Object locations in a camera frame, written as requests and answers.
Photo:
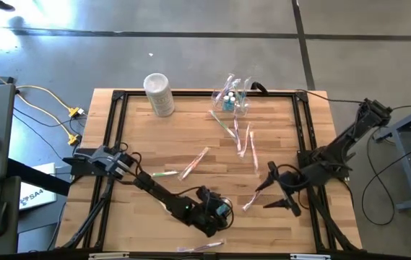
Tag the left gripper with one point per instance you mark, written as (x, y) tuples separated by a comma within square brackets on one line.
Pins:
[(208, 220)]

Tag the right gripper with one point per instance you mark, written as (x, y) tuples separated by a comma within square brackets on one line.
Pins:
[(288, 180)]

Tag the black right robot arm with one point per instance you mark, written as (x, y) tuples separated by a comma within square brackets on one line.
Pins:
[(353, 133)]

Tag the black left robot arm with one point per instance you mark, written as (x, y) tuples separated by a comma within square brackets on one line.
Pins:
[(158, 193)]

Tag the purple toothbrush in clear wrap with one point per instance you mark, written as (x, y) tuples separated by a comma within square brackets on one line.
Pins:
[(201, 246)]

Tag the white label strip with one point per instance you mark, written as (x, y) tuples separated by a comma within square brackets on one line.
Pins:
[(310, 256), (107, 256)]

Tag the clear acrylic organiser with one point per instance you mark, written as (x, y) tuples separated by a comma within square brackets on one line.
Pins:
[(243, 108)]

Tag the blue-grey metal stand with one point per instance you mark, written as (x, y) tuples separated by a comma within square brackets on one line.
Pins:
[(403, 169)]

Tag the white wipes canister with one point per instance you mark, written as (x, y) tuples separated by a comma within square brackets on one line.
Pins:
[(159, 95)]

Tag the white printed box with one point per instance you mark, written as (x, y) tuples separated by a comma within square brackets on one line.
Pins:
[(37, 187)]

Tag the black floor beam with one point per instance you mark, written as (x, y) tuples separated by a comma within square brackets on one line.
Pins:
[(39, 177)]

